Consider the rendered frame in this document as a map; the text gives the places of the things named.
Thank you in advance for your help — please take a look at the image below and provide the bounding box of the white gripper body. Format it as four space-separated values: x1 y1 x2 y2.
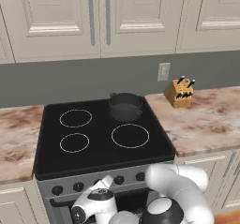
90 174 114 193

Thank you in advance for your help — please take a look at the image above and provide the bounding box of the black and silver stove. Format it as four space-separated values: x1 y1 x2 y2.
33 96 177 224

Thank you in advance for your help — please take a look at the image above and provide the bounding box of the dark grey cooking pot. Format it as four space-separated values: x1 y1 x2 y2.
108 92 144 124

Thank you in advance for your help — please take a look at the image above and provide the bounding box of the cream base cupboard door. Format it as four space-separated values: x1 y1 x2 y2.
218 149 240 213
173 148 238 215
0 180 51 224

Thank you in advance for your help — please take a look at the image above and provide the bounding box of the wooden knife block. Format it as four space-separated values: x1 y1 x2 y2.
162 78 194 110

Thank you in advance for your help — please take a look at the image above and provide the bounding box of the black oven door handle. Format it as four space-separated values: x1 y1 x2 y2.
49 198 78 208

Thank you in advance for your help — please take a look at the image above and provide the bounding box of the white wall outlet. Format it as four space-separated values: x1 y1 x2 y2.
157 62 172 82

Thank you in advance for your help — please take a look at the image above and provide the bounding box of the grey base cupboard handle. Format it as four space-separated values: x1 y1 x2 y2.
222 151 237 178

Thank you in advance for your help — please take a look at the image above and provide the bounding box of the grey cupboard door handle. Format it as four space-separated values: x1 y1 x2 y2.
86 0 97 47
104 0 113 46

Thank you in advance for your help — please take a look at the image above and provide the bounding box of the cream wall cupboard door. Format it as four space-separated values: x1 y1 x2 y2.
174 0 240 54
97 0 188 59
0 0 102 64

